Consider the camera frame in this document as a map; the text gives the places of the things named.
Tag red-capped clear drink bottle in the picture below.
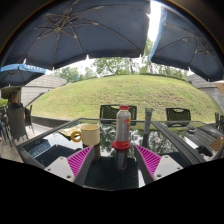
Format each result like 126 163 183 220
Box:
114 104 132 144

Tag small round ashtray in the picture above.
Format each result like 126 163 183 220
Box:
186 124 198 133

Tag brown paper bag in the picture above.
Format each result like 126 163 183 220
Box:
208 135 224 153

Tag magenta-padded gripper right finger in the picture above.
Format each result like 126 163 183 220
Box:
133 143 184 186

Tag cream mug with yellow handle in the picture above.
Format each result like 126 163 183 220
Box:
70 123 102 147

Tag flat round red coaster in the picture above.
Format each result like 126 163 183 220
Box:
110 139 132 150

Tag dark wicker chair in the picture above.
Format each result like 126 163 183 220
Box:
99 104 138 126
6 105 30 142
165 107 192 128

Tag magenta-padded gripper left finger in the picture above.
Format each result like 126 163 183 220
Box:
44 145 98 187

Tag person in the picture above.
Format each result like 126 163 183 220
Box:
5 89 26 114

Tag yellow foil packet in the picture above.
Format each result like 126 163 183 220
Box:
61 126 83 138

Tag large navy patio umbrella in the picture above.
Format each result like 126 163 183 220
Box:
0 0 152 71

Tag navy patio umbrella with blue edge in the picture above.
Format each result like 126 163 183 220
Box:
148 4 224 83

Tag light blue patio umbrella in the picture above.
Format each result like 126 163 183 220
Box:
0 63 47 89

